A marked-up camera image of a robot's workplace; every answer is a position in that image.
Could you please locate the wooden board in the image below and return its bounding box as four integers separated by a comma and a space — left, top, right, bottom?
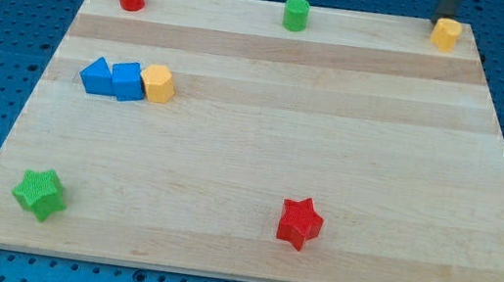
0, 0, 504, 282

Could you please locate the dark robot pusher rod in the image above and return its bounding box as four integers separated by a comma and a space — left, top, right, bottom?
430, 0, 463, 24

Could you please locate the yellow hexagon block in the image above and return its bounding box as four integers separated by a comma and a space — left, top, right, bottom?
140, 64, 175, 104

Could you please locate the red star block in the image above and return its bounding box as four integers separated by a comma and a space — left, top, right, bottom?
275, 198, 324, 252

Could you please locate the yellow heart block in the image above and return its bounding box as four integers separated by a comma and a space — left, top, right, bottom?
430, 18, 464, 53

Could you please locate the green cylinder block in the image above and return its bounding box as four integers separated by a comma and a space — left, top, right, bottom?
282, 0, 310, 32

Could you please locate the blue cube block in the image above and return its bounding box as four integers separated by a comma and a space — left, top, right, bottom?
112, 62, 144, 102

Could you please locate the blue triangle block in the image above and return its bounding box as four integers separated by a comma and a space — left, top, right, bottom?
79, 57, 114, 96

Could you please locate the green star block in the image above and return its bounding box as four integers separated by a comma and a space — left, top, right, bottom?
12, 169, 67, 222

